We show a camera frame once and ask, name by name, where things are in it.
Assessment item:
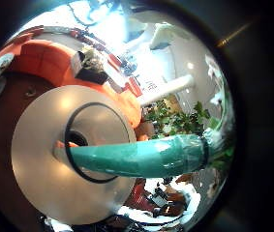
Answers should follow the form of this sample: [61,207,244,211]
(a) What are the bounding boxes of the white round pillar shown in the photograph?
[138,74,197,106]

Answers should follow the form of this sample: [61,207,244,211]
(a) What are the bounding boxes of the black ring on table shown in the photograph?
[64,101,135,185]

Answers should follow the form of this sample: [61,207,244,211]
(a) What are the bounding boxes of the orange curved sofa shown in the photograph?
[0,27,144,130]

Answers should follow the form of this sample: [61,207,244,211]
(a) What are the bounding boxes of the black planter box with plant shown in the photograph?
[70,47,110,85]

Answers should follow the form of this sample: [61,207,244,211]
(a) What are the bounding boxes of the green leafy plant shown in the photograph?
[144,100,217,139]

